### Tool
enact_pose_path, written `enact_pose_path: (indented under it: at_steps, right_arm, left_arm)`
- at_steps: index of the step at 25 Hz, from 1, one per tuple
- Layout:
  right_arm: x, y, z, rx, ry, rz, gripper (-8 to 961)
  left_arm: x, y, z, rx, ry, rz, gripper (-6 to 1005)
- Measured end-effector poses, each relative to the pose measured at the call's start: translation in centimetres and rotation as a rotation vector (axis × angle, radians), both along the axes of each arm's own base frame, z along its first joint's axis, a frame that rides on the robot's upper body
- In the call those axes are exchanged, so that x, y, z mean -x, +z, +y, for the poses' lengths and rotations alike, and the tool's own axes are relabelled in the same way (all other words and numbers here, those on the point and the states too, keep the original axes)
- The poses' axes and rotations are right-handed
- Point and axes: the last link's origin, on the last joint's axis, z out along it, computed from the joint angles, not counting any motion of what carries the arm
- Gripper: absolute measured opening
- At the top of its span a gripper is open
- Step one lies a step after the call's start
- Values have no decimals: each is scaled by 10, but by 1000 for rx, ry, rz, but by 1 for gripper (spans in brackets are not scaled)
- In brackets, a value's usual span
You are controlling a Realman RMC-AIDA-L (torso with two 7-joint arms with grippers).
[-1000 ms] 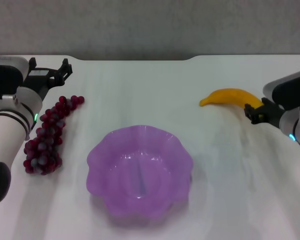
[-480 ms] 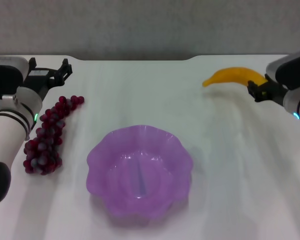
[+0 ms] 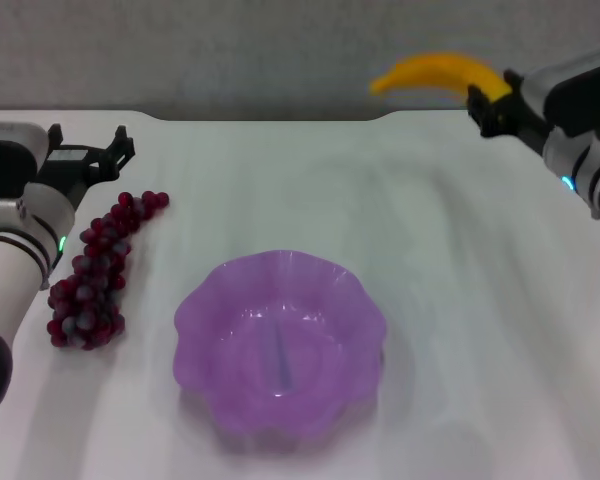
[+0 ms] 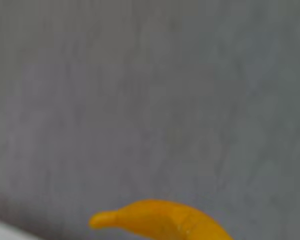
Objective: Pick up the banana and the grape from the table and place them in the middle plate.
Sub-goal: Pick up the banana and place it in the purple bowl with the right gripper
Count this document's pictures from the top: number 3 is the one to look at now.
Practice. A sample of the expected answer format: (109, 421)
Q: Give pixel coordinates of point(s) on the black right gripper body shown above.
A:
(527, 117)

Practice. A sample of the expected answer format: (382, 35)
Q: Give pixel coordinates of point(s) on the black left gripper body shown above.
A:
(70, 167)

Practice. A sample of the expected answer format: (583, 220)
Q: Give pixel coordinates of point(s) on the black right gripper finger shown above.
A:
(514, 81)
(487, 117)

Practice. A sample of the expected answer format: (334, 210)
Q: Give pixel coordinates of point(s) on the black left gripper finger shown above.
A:
(55, 137)
(119, 152)

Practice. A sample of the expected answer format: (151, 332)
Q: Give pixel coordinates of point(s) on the yellow banana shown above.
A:
(430, 67)

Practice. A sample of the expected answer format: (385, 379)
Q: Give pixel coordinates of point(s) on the red grape bunch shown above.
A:
(95, 280)

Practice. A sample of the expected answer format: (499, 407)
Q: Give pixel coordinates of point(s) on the purple wavy plastic plate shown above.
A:
(305, 390)

